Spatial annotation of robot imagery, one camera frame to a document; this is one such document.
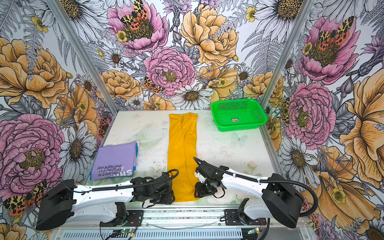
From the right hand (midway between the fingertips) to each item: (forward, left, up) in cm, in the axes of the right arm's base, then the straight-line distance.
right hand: (200, 200), depth 78 cm
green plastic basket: (+62, -32, -3) cm, 70 cm away
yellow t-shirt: (+28, +10, -3) cm, 30 cm away
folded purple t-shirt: (+22, +49, +3) cm, 54 cm away
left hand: (-1, +17, -1) cm, 17 cm away
